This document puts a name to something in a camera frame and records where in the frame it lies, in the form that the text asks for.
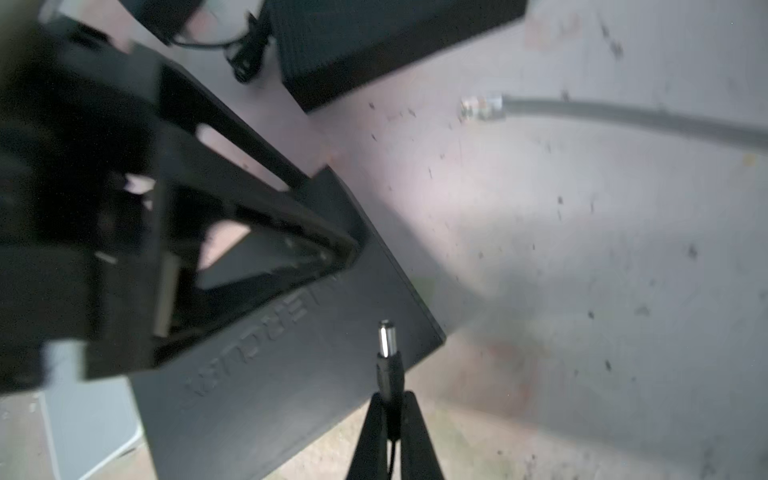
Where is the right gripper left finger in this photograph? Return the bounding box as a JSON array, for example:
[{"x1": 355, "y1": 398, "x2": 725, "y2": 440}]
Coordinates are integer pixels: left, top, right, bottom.
[{"x1": 346, "y1": 393, "x2": 389, "y2": 480}]

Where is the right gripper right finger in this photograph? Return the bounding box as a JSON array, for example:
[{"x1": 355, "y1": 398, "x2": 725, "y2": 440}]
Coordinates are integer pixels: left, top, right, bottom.
[{"x1": 400, "y1": 391, "x2": 444, "y2": 480}]

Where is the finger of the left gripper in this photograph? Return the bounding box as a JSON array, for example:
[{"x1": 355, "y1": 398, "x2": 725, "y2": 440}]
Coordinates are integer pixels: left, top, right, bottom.
[
  {"x1": 159, "y1": 62, "x2": 309, "y2": 189},
  {"x1": 153, "y1": 128, "x2": 360, "y2": 365}
]

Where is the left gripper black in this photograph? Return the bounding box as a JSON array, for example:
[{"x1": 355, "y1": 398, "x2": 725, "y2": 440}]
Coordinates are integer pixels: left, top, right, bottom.
[{"x1": 1, "y1": 18, "x2": 180, "y2": 393}]

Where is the black power adapter with plug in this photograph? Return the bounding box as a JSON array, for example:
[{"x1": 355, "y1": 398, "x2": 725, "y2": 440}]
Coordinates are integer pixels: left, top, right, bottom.
[{"x1": 377, "y1": 319, "x2": 405, "y2": 479}]

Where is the dark grey network switch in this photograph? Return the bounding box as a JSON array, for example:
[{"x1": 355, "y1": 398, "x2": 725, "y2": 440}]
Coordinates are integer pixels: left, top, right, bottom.
[{"x1": 131, "y1": 169, "x2": 445, "y2": 479}]

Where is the black ribbed box device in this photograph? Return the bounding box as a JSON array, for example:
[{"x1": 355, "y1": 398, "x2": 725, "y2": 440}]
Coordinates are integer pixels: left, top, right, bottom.
[{"x1": 265, "y1": 0, "x2": 528, "y2": 112}]

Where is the white small router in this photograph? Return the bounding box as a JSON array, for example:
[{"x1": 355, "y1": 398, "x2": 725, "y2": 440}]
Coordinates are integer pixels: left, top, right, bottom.
[{"x1": 40, "y1": 340, "x2": 144, "y2": 479}]

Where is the small black adapter cable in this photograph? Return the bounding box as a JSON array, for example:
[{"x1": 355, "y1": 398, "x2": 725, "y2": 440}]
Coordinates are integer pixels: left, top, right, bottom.
[{"x1": 119, "y1": 0, "x2": 274, "y2": 84}]

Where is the grey ethernet cable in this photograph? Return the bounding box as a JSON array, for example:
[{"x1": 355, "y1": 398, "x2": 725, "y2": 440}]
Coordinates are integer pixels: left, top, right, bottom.
[{"x1": 458, "y1": 92, "x2": 768, "y2": 151}]

